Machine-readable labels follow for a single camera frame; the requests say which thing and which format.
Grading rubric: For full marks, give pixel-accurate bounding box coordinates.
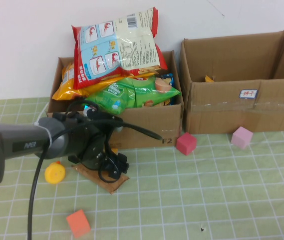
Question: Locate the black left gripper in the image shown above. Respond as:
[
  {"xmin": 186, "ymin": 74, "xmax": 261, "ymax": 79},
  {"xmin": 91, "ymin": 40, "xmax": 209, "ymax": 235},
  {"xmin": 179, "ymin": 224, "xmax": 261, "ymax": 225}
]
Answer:
[{"xmin": 68, "ymin": 134, "xmax": 130, "ymax": 181}]

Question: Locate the brown snack packet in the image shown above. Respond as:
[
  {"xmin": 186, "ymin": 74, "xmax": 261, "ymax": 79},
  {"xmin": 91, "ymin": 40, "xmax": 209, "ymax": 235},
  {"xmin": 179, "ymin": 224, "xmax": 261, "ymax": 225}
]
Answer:
[{"xmin": 72, "ymin": 163, "xmax": 130, "ymax": 195}]

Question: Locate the blue snack bag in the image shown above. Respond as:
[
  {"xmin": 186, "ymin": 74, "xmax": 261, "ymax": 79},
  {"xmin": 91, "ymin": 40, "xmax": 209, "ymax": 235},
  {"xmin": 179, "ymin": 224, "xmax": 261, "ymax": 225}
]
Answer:
[{"xmin": 156, "ymin": 72, "xmax": 175, "ymax": 106}]

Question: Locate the yellow rubber duck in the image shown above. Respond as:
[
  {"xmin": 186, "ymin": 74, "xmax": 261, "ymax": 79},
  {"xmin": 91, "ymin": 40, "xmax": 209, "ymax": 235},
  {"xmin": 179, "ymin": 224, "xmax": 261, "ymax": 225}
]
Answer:
[{"xmin": 44, "ymin": 161, "xmax": 66, "ymax": 185}]

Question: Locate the white zip tie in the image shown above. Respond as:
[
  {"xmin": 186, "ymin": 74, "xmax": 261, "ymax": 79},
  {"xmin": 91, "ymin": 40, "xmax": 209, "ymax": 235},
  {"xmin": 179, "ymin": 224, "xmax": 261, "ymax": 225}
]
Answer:
[{"xmin": 38, "ymin": 106, "xmax": 54, "ymax": 151}]

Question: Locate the small blue foil packet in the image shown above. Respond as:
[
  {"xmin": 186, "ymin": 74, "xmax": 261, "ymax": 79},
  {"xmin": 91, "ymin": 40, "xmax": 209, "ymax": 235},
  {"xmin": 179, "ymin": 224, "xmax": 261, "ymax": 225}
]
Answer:
[{"xmin": 83, "ymin": 103, "xmax": 99, "ymax": 112}]

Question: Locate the cardboard box printed F2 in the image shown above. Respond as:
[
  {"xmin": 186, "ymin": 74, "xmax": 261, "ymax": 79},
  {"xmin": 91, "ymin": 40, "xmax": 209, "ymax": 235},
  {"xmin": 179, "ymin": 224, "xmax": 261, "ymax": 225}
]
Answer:
[{"xmin": 46, "ymin": 50, "xmax": 185, "ymax": 151}]

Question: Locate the orange foam cube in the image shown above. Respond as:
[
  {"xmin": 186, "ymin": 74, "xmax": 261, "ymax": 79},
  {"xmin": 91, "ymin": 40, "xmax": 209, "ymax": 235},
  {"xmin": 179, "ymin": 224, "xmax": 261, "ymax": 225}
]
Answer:
[{"xmin": 66, "ymin": 209, "xmax": 91, "ymax": 239}]

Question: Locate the green chip bag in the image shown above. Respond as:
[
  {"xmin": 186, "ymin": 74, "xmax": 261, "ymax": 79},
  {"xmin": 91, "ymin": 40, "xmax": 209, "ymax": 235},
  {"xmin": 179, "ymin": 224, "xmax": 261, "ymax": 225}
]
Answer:
[{"xmin": 85, "ymin": 76, "xmax": 182, "ymax": 116}]

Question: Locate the orange chip bag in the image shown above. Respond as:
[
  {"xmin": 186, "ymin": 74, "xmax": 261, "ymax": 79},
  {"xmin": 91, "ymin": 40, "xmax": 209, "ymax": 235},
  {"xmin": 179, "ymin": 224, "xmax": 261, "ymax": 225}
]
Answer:
[{"xmin": 51, "ymin": 62, "xmax": 122, "ymax": 101}]

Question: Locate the red foam cube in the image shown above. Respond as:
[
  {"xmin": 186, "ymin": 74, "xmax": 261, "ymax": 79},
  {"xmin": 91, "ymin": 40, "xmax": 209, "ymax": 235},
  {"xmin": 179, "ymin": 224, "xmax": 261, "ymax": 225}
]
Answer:
[{"xmin": 176, "ymin": 132, "xmax": 198, "ymax": 156}]

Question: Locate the green checked tablecloth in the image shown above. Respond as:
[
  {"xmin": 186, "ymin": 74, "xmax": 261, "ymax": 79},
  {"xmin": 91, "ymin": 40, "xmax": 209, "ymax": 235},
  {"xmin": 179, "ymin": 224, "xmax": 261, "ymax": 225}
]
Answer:
[{"xmin": 0, "ymin": 97, "xmax": 284, "ymax": 240}]

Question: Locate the red shrimp chip bag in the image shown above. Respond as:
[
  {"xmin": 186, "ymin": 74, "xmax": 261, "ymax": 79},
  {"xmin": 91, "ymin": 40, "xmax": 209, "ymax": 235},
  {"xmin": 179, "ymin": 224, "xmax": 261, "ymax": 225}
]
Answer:
[{"xmin": 71, "ymin": 6, "xmax": 169, "ymax": 90}]

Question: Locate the taped cardboard box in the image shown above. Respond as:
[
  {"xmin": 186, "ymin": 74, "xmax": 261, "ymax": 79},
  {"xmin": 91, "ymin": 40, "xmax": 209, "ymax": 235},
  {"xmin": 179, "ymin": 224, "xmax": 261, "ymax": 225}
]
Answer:
[{"xmin": 180, "ymin": 30, "xmax": 284, "ymax": 135}]

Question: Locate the clear packing tape strip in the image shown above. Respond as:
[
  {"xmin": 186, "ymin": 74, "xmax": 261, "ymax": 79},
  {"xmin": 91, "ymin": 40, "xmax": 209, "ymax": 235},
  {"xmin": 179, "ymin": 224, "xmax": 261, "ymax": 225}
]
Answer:
[{"xmin": 186, "ymin": 99, "xmax": 284, "ymax": 113}]

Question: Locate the pink foam cube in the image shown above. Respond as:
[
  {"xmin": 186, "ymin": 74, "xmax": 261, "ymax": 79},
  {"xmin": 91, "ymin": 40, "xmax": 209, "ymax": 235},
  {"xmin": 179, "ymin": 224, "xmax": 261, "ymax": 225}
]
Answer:
[{"xmin": 231, "ymin": 126, "xmax": 254, "ymax": 150}]

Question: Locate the thin black cable loop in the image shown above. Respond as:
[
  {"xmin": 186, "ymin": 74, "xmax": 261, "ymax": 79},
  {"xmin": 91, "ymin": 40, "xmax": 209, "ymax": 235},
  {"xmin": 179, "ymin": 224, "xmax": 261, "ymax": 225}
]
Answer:
[{"xmin": 65, "ymin": 99, "xmax": 95, "ymax": 119}]

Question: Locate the thick black cable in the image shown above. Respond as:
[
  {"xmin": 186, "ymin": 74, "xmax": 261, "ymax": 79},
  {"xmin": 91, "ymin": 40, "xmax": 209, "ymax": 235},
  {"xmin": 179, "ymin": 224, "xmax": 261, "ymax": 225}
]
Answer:
[{"xmin": 27, "ymin": 119, "xmax": 164, "ymax": 240}]

